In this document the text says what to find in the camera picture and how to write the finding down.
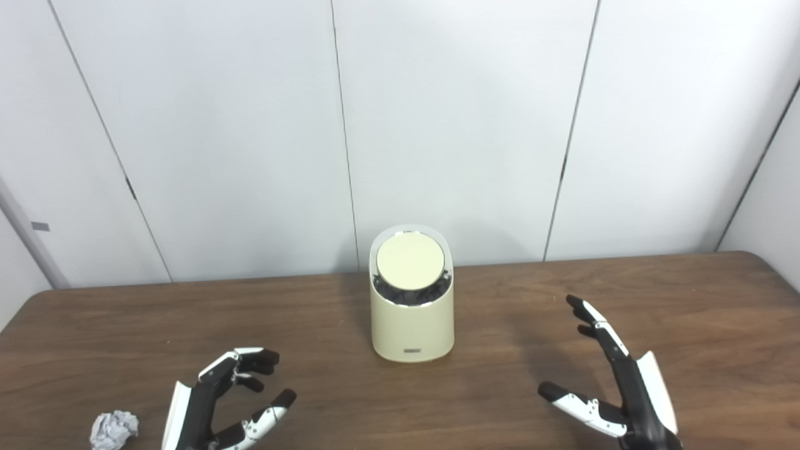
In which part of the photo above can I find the black bin liner bag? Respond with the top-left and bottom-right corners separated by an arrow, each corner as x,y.
373,269 -> 452,306

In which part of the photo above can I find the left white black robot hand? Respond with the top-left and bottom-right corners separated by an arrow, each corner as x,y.
161,347 -> 298,450

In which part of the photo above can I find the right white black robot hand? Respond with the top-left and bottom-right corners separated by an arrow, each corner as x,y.
538,294 -> 683,450

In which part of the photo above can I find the cream-colored desktop trash bin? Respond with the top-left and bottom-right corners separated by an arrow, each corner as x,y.
370,225 -> 455,363

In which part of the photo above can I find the white paper ball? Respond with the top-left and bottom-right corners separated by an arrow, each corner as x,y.
90,411 -> 139,450

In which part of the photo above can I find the round cream bin lid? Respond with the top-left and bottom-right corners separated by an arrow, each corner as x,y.
377,232 -> 446,290

